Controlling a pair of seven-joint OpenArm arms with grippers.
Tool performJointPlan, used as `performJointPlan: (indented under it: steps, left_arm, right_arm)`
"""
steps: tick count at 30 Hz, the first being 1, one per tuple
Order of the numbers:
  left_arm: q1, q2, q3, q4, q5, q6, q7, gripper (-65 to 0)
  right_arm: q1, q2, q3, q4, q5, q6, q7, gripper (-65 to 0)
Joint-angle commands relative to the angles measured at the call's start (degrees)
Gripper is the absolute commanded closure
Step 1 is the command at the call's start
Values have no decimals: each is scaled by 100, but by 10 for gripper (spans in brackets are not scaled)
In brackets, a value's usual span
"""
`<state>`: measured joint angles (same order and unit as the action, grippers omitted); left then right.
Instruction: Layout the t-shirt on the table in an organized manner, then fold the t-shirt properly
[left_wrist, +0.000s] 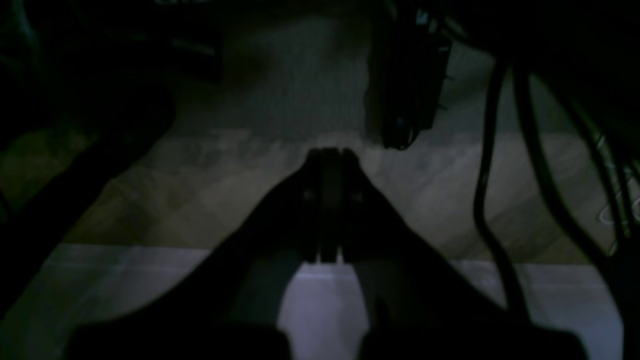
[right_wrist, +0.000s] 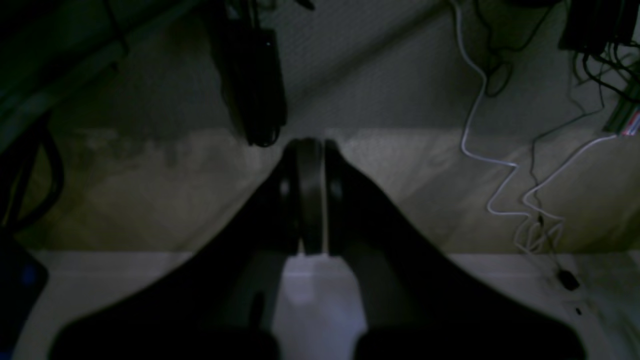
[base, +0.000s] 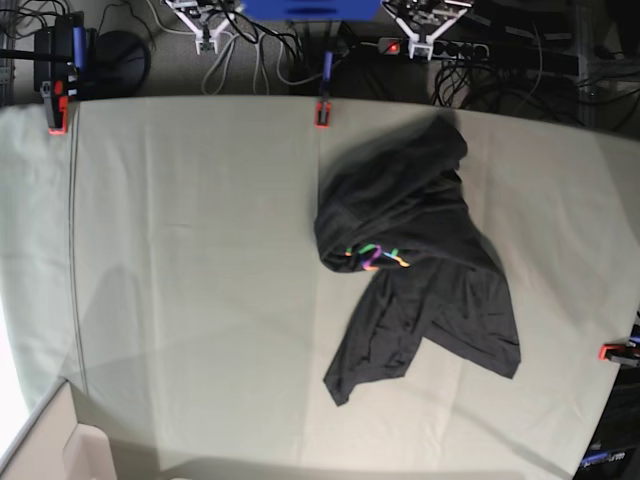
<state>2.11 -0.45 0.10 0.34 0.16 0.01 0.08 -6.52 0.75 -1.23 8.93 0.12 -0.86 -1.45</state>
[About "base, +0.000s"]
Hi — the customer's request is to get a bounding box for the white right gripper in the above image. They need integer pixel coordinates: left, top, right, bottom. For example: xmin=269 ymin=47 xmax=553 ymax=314
xmin=164 ymin=0 xmax=245 ymax=54

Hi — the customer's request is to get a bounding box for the black power strip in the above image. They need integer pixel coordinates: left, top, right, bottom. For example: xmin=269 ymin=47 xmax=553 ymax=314
xmin=376 ymin=37 xmax=490 ymax=62

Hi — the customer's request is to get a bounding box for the red black clamp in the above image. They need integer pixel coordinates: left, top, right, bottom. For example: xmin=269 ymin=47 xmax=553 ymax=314
xmin=599 ymin=343 xmax=639 ymax=368
xmin=40 ymin=80 xmax=69 ymax=135
xmin=314 ymin=100 xmax=331 ymax=128

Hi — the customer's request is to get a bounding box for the red black clamp middle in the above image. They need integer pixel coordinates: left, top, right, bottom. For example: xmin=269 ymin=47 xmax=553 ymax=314
xmin=314 ymin=100 xmax=331 ymax=128

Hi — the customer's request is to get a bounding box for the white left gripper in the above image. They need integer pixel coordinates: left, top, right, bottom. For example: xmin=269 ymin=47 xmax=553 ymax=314
xmin=382 ymin=0 xmax=473 ymax=60

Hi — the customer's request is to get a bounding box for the red black clamp left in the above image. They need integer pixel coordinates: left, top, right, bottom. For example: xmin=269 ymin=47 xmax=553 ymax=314
xmin=40 ymin=80 xmax=69 ymax=135

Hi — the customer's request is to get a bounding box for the blue box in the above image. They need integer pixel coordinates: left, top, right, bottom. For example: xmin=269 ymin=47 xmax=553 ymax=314
xmin=244 ymin=0 xmax=381 ymax=21

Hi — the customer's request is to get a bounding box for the red black clamp right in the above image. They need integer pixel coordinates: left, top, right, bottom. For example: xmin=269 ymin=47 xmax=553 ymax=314
xmin=599 ymin=343 xmax=639 ymax=368

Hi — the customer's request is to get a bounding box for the black round base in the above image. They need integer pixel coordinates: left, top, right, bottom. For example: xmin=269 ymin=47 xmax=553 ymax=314
xmin=87 ymin=30 xmax=151 ymax=100

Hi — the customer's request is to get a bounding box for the white box corner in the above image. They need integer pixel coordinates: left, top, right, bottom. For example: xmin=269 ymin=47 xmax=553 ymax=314
xmin=1 ymin=378 xmax=117 ymax=480

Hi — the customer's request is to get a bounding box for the black t-shirt with colourful logo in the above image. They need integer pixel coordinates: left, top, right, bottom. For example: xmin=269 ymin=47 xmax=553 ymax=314
xmin=314 ymin=115 xmax=521 ymax=405

